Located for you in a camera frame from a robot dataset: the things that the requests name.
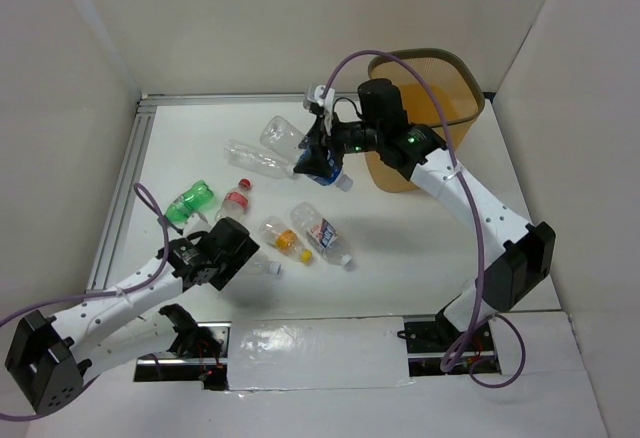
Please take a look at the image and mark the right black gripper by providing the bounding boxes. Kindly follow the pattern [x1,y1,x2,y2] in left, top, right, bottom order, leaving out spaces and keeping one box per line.
[293,109,382,180]

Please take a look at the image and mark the clear bottle blue label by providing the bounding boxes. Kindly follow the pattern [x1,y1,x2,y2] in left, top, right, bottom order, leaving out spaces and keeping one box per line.
[257,115,354,192]

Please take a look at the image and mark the clear bottle white cap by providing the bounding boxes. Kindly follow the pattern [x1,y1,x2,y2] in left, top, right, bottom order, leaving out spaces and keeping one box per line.
[224,140,295,179]
[239,251,281,276]

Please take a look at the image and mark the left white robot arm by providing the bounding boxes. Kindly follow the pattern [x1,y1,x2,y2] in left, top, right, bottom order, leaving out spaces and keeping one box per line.
[5,218,259,420]

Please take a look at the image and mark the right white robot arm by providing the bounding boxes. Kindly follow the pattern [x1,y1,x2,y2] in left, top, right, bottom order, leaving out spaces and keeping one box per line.
[294,79,556,350]

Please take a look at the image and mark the orange mesh waste bin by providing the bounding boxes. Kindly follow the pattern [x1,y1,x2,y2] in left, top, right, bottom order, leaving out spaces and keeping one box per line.
[365,48,485,193]

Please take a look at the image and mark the clear bottle red label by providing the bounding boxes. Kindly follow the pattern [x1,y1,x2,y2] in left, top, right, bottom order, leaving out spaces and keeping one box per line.
[214,178,251,222]

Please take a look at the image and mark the clear bottle orange label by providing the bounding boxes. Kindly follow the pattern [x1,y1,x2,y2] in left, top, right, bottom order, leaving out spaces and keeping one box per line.
[259,216,313,265]

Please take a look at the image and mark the green plastic bottle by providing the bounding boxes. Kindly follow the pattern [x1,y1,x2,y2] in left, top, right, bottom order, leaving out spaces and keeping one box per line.
[163,180,216,233]

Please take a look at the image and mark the clear bottle red-blue label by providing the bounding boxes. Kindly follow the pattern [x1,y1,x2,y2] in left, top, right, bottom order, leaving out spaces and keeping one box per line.
[290,202,353,267]

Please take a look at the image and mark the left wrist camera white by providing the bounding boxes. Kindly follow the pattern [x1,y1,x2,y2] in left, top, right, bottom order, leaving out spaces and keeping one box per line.
[181,217,211,244]

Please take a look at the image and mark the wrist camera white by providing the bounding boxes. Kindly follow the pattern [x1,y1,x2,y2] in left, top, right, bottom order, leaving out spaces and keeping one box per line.
[181,217,211,244]
[303,85,336,135]

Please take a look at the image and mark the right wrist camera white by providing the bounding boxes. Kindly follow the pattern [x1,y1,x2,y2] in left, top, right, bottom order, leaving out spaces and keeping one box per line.
[303,85,336,135]

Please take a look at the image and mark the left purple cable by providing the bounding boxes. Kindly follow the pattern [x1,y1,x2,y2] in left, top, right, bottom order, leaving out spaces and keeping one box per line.
[0,182,174,422]

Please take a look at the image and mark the purple cable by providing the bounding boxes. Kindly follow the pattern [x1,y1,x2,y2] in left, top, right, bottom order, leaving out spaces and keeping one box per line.
[322,50,527,388]
[0,182,174,422]

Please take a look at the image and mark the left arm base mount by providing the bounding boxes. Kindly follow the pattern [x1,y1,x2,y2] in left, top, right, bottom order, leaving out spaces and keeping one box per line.
[133,322,231,392]

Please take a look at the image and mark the aluminium frame rail left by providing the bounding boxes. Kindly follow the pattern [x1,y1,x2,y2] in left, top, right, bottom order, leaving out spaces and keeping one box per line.
[86,99,156,292]

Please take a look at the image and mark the aluminium frame rail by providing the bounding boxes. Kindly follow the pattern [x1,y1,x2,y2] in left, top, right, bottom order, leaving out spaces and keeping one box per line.
[86,99,156,292]
[138,93,305,108]

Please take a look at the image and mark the aluminium frame rail back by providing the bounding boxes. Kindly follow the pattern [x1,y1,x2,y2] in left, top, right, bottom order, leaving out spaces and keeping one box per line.
[138,93,305,108]

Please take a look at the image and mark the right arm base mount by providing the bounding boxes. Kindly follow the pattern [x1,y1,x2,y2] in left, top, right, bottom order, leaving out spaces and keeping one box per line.
[396,317,500,378]

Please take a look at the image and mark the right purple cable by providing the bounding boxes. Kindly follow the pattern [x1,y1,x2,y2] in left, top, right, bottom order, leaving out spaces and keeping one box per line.
[322,50,527,388]

